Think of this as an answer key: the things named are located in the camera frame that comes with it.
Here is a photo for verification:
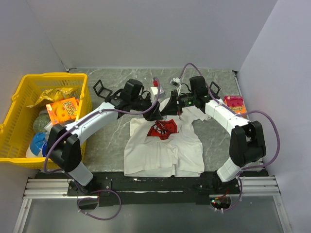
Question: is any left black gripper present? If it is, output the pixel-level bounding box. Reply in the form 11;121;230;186
130;93;162;121

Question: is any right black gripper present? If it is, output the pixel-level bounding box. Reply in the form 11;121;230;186
160;90;197;116

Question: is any white Coca-Cola t-shirt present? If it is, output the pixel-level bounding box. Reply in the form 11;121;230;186
123;106;210;178

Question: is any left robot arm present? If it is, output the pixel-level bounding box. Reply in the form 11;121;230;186
43;79;160;195

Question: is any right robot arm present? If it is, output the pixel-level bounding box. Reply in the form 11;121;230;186
160;76;266;194

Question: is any black folding mirror right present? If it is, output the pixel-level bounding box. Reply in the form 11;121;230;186
209;81;221;99

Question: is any black folding mirror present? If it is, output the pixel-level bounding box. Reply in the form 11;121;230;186
209;81;221;99
93;80;112;99

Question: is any black folding mirror left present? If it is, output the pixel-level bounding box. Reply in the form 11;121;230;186
93;80;112;99

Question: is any pink orange sponge box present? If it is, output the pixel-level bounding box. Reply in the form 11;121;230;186
223;96;246;114

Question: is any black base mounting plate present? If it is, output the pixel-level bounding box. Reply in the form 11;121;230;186
67;168;269;207

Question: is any orange Scrub Daddy box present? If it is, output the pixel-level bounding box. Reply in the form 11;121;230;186
46;97;79;125

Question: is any gold snack bag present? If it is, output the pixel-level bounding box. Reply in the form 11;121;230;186
27;87;78;108

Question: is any green scrub sponge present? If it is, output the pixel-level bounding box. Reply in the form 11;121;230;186
33;114;51;133

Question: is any blue white canister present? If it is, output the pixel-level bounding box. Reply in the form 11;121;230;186
41;142;47;157

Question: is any blue lid white container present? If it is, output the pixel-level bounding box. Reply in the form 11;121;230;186
26;133;47;158

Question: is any yellow plastic basket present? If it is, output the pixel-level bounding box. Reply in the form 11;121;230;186
0;72;92;169

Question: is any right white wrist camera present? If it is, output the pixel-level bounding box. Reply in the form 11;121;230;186
170;77;181;87

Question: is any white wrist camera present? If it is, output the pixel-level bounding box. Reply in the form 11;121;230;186
170;77;181;87
149;86;165;101

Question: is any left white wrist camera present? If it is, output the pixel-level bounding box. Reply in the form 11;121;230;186
149;86;165;101

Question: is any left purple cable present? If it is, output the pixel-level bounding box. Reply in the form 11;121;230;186
43;77;161;221

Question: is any aluminium rail frame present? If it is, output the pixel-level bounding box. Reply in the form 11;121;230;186
13;176;81;233

